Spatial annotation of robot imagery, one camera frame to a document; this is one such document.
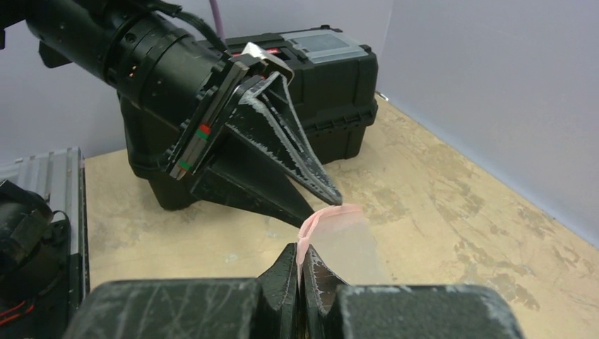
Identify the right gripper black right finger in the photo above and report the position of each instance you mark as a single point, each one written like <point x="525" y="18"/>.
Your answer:
<point x="320" y="313"/>

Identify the black plastic toolbox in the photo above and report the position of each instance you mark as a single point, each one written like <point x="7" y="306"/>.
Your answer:
<point x="332" y="91"/>

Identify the aluminium frame rail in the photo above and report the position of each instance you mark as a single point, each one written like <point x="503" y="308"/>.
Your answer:
<point x="59" y="177"/>

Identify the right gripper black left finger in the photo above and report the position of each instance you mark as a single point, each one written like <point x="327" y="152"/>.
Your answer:
<point x="277" y="313"/>

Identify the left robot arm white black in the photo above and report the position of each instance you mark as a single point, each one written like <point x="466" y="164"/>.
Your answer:
<point x="157" y="56"/>

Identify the clear zip top bag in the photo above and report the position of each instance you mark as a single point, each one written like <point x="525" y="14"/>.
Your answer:
<point x="343" y="240"/>

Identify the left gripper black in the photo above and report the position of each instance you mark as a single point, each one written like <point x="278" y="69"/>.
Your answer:
<point x="254" y="103"/>

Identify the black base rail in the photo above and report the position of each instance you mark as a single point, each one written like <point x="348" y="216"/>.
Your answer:
<point x="42" y="282"/>

